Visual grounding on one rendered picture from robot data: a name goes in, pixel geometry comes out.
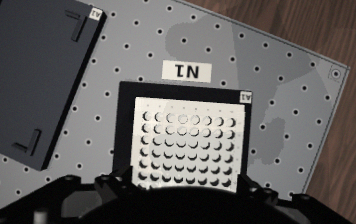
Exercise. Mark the grey perforated base plate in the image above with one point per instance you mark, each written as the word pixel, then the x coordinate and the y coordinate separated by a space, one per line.
pixel 296 92

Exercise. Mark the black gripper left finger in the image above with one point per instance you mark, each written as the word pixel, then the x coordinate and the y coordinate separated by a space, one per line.
pixel 43 206

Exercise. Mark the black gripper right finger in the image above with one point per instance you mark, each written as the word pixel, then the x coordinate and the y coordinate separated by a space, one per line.
pixel 301 208

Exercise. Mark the white label plate with black n1 text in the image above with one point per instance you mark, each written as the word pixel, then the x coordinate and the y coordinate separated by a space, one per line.
pixel 186 71

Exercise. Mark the white multi-well plate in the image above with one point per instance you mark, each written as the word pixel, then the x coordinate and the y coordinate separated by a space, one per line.
pixel 177 123

